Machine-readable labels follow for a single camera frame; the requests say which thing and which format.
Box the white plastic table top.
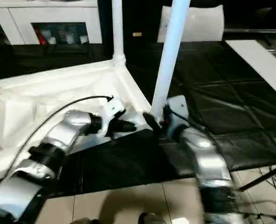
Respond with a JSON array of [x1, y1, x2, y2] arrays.
[[0, 59, 164, 183]]

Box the white plastic table leg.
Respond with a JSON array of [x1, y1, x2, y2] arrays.
[[151, 0, 192, 125], [111, 0, 127, 69]]

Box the black work mat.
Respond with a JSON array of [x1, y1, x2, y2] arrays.
[[0, 41, 276, 195]]

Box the dark cabinet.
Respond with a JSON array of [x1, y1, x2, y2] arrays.
[[102, 0, 166, 70]]

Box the white board with round fitting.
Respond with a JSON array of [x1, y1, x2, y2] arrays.
[[157, 4, 225, 43]]

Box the thin black rod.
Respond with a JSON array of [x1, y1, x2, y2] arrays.
[[238, 162, 276, 192]]

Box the white flat panel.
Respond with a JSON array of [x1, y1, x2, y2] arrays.
[[225, 39, 276, 104]]

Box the red item behind glass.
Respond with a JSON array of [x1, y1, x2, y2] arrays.
[[35, 28, 47, 45]]

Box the white glass-door cabinet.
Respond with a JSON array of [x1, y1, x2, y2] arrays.
[[0, 0, 104, 45]]

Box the dark grey bar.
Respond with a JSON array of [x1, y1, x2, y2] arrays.
[[224, 28, 276, 35]]

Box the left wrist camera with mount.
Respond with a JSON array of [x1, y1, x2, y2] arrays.
[[98, 98, 125, 138]]

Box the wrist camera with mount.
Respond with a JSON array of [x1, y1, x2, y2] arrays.
[[98, 98, 125, 138], [165, 95, 189, 132]]

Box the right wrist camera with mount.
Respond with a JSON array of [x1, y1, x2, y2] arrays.
[[165, 95, 189, 132]]

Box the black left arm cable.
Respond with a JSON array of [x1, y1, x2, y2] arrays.
[[2, 95, 115, 179]]

